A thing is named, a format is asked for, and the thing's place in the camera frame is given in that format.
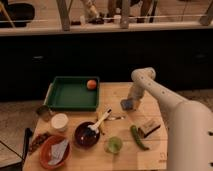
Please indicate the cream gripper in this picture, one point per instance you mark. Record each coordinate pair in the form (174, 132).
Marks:
(134, 103)

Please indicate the blue sponge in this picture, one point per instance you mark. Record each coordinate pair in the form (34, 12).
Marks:
(127, 104)

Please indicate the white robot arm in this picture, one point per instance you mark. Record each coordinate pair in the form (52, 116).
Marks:
(190, 134)

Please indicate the green plastic tray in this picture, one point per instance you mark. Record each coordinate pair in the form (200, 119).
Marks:
(70, 93)

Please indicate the metal fork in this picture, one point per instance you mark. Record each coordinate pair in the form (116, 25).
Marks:
(115, 118)

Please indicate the green chili pepper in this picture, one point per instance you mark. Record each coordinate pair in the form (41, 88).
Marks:
(135, 135)

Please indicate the wooden block brush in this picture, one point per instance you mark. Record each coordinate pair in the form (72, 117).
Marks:
(148, 128)

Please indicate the yellow banana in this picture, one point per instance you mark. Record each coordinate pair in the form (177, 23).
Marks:
(101, 126)

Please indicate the orange fruit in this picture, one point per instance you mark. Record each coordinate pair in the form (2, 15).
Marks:
(91, 84)

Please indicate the green plastic cup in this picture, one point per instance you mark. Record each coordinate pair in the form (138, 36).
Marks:
(114, 145)

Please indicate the white spoon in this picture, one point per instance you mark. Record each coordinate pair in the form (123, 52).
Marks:
(94, 127)

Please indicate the dark purple bowl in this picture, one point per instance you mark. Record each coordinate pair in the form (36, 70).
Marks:
(84, 137)

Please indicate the white round container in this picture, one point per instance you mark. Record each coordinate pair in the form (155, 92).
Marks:
(59, 122)

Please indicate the crumpled white paper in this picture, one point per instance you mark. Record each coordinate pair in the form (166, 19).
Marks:
(57, 152)

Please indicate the orange bowl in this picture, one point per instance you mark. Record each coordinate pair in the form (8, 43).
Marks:
(45, 152)

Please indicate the dark red grapes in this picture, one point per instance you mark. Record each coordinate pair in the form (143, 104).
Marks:
(37, 142)

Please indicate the black chair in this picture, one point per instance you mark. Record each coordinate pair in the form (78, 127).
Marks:
(20, 13)

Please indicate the black table bracket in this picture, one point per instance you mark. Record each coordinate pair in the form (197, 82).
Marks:
(28, 134)

